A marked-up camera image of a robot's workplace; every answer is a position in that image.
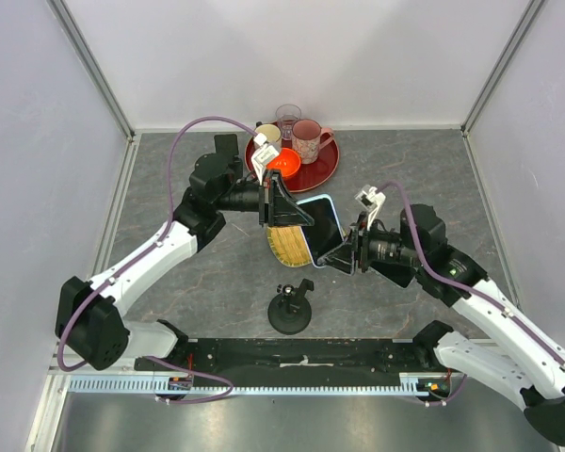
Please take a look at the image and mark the cream mug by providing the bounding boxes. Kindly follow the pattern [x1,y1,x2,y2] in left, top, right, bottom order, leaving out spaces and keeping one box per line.
[255,123,282,151]

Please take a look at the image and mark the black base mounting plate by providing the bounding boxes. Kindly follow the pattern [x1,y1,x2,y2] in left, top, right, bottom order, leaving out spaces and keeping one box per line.
[134,336,458,378]

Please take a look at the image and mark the left aluminium frame post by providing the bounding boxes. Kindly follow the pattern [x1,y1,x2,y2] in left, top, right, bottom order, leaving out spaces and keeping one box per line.
[46,0,136,141]

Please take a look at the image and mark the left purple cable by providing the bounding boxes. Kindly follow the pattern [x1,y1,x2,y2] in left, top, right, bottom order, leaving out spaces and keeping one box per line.
[57,115,260,406]

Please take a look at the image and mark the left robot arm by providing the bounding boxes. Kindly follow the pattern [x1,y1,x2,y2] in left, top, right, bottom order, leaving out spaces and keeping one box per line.
[56,145,314,372]

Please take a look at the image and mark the aluminium frame post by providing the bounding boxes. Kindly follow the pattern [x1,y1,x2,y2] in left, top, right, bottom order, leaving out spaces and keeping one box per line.
[46,0,136,141]
[460,0,547,136]

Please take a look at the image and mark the blue-cased smartphone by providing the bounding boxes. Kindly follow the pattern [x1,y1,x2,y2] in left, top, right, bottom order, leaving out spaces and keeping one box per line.
[299,194,345,268]

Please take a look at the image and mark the woven bamboo tray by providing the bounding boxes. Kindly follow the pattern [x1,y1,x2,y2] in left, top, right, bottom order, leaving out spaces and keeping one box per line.
[266,226,312,267]

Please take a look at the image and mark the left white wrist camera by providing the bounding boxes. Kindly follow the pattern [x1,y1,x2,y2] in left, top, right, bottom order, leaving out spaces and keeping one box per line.
[250,133,281,185]

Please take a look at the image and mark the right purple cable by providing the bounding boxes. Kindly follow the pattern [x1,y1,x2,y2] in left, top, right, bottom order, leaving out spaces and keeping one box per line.
[379,181,565,406]

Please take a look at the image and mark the red round tray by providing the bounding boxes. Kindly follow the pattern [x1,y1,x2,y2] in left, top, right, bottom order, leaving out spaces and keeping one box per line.
[244,121,341,194]

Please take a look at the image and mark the orange bowl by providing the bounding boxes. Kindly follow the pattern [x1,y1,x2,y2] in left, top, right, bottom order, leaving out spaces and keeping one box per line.
[266,148,302,180]

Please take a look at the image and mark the pink patterned mug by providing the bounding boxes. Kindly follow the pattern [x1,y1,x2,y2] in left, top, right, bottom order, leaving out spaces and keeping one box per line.
[291,119,334,165]

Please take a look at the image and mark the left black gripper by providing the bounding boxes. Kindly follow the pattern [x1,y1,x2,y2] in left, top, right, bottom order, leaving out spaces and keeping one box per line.
[215,169,315,229]

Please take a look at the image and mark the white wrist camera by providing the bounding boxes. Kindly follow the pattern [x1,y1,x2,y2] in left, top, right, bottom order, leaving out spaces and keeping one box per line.
[250,133,281,185]
[355,185,386,230]

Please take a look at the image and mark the clear glass tumbler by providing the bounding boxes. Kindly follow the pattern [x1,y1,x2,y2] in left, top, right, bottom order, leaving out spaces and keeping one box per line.
[275,104,302,140]

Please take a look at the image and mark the right aluminium frame post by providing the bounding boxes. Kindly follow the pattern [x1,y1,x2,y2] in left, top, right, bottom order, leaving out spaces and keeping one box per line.
[460,0,547,136]

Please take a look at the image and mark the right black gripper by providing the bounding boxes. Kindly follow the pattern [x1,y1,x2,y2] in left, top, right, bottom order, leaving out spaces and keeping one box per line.
[317,211,424,276]

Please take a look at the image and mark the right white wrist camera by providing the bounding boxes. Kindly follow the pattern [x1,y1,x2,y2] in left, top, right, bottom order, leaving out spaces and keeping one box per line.
[355,185,386,230]

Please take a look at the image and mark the black round-base phone holder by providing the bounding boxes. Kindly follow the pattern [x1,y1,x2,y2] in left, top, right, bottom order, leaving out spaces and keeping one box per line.
[267,279,315,335]

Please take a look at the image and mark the purple cable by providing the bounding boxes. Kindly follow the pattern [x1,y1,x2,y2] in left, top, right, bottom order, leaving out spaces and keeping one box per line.
[379,181,565,406]
[57,115,260,406]

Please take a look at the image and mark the slotted cable duct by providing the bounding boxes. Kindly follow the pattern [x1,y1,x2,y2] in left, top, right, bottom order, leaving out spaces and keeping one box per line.
[68,367,444,397]

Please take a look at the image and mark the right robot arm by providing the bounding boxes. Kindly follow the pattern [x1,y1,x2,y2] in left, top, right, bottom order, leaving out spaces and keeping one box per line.
[317,204,565,446]

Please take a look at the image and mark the black folding phone stand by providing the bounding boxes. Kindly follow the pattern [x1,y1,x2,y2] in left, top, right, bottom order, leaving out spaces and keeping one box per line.
[214,134,239,160]

